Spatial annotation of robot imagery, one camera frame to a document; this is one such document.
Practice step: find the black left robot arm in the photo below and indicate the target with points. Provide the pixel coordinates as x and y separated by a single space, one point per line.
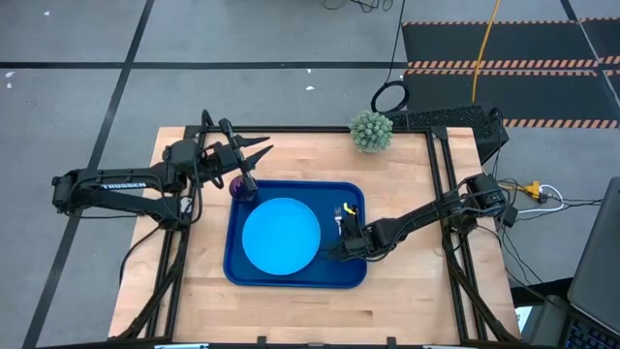
121 186

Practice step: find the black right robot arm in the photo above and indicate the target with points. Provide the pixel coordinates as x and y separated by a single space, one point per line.
421 213

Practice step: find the grey laptop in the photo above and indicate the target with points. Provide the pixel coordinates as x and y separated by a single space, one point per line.
600 266

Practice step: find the dark blue plastic tray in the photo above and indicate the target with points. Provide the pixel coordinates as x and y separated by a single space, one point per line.
310 191

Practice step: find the silver bracket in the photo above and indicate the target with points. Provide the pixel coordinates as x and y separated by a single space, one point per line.
181 346

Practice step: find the purple faceted cup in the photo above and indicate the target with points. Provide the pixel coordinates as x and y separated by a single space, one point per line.
237 188

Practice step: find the green artificial plant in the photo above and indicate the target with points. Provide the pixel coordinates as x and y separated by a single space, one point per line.
371 132

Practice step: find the yellow power plug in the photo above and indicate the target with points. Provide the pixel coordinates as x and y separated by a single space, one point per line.
533 189

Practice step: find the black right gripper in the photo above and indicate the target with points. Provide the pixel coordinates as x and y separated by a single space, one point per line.
356 242

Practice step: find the light blue round plate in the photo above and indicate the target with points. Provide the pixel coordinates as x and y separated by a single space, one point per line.
281 237

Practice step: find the black perforated box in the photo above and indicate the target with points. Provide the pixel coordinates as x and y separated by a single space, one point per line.
455 116

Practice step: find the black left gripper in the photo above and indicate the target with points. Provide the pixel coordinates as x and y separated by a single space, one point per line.
223 160

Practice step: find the black aluminium table frame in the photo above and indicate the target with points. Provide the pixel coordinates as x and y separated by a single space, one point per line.
315 129

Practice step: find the black hazard-striped floor mat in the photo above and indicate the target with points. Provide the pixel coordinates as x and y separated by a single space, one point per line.
533 97
484 43

